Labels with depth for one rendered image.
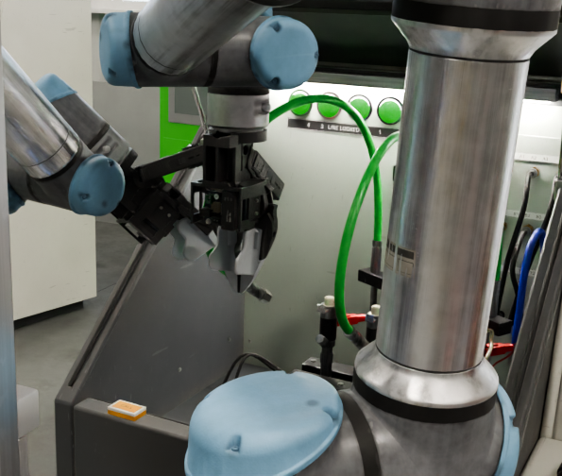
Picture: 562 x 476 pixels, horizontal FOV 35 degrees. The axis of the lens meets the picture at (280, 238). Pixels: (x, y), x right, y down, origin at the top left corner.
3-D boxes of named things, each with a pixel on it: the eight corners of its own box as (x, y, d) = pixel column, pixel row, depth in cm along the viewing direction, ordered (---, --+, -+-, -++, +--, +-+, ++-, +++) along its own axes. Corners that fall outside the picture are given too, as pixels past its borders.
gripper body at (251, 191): (188, 229, 108) (188, 129, 105) (224, 215, 116) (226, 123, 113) (242, 237, 105) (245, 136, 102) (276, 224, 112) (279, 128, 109)
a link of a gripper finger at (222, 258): (199, 297, 112) (200, 226, 109) (224, 285, 117) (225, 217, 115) (220, 301, 110) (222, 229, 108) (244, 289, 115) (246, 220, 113)
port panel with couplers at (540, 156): (476, 309, 157) (493, 134, 149) (481, 303, 160) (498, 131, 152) (551, 323, 151) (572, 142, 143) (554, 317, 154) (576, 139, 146)
